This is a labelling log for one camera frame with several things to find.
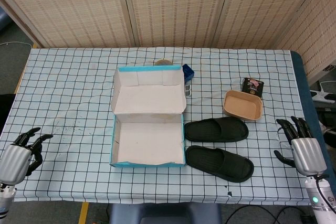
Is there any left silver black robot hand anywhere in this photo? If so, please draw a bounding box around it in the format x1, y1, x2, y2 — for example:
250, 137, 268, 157
0, 126, 54, 185

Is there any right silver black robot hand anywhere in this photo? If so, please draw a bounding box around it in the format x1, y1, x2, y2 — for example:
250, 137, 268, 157
273, 115, 329, 177

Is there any black rubber slipper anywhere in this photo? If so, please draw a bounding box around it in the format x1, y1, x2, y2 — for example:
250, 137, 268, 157
184, 118, 249, 143
185, 145, 255, 183

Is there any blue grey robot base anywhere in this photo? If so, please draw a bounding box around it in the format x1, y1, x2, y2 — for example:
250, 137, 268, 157
109, 204, 222, 224

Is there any light blue shoebox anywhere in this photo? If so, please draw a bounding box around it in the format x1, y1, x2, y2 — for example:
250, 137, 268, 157
109, 64, 187, 168

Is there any small blue plastic box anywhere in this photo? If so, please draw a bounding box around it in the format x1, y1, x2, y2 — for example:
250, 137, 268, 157
182, 63, 195, 84

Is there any black floor object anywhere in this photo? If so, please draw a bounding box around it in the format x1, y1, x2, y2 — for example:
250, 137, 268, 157
0, 94, 15, 133

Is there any white chair base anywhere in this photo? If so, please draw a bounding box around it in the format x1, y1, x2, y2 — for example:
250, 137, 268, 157
309, 80, 336, 103

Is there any blue padded table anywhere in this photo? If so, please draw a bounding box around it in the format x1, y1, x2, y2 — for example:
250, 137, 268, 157
290, 50, 336, 204

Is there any brown paper food tray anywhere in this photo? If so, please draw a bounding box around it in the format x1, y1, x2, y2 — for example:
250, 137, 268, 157
223, 90, 264, 122

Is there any black packet with pink print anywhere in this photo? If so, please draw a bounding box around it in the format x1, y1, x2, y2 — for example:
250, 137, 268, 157
241, 77, 265, 98

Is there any woven bamboo screen panel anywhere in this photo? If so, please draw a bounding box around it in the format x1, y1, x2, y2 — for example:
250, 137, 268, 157
272, 0, 336, 86
209, 0, 329, 50
0, 0, 139, 49
120, 0, 238, 49

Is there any round brown disc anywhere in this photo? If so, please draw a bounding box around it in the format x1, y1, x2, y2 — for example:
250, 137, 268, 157
153, 59, 174, 67

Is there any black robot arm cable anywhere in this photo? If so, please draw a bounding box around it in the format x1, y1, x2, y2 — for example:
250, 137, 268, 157
314, 173, 332, 209

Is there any white floor cable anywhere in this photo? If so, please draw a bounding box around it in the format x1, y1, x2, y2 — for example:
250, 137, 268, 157
0, 41, 34, 49

